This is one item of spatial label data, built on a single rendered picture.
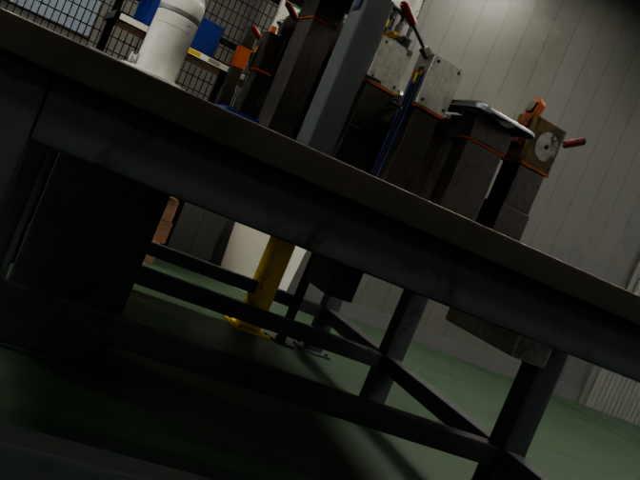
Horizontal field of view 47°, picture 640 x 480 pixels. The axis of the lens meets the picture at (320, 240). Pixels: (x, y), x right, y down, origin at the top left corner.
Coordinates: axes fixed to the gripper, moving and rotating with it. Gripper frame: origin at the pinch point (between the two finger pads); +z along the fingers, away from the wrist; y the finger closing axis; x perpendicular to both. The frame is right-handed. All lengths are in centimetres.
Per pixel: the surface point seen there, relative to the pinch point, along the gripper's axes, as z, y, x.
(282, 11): -11, -12, 90
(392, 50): 21, -19, -48
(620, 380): 86, 433, 248
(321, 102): 44, -37, -63
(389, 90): 30, -15, -47
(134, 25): 26, -68, 64
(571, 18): -162, 250, 261
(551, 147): 29, 22, -70
